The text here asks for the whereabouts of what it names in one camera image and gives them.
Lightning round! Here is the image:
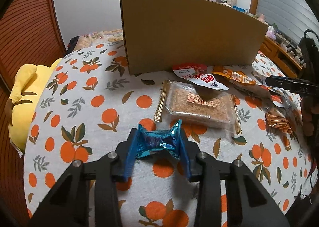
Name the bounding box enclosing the orange-print bedsheet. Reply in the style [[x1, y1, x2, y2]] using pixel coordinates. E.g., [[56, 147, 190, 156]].
[[24, 40, 314, 227]]

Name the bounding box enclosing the floral quilt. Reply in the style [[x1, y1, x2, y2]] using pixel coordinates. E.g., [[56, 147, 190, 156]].
[[75, 29, 124, 49]]

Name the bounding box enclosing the wooden cabinet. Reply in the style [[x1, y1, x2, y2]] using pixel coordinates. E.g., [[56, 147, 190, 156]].
[[259, 35, 303, 78]]

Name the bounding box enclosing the dark cloth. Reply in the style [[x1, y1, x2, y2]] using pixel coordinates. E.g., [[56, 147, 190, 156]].
[[285, 191, 319, 227]]

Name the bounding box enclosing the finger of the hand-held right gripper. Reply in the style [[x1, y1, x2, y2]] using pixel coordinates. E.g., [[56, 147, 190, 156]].
[[265, 75, 319, 96]]

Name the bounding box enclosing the grey slatted blind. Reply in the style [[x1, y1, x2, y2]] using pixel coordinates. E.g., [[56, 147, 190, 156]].
[[258, 0, 319, 43]]

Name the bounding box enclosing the cardboard box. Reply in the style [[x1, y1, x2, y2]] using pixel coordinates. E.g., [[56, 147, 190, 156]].
[[120, 0, 269, 75]]

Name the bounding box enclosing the white red snack packet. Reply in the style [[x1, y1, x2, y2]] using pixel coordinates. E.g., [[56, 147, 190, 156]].
[[172, 64, 230, 91]]

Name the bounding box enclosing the orange snack packet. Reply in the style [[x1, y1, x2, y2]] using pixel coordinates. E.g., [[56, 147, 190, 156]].
[[212, 65, 275, 100]]

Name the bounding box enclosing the copper foil candy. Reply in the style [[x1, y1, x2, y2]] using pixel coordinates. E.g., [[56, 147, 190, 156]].
[[265, 111, 292, 135]]

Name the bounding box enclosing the yellow plush toy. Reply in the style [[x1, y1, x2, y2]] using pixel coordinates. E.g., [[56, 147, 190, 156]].
[[5, 58, 63, 153]]

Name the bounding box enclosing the blue foil candy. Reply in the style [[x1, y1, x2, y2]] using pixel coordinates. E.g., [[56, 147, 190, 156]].
[[136, 119, 182, 160]]

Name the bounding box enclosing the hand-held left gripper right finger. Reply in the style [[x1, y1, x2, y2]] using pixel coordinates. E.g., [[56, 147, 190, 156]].
[[178, 128, 291, 227]]

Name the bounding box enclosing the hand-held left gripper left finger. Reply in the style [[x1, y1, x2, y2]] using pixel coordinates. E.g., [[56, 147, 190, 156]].
[[30, 128, 140, 227]]

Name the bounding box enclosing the person's right hand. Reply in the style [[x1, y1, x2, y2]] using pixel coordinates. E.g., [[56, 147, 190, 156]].
[[300, 96, 319, 138]]

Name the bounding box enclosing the clear-wrapped brown cake packet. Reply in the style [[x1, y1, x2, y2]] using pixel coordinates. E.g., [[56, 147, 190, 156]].
[[155, 80, 243, 135]]

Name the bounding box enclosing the wooden slatted wardrobe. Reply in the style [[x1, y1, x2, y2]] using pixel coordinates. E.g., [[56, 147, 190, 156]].
[[0, 0, 68, 217]]

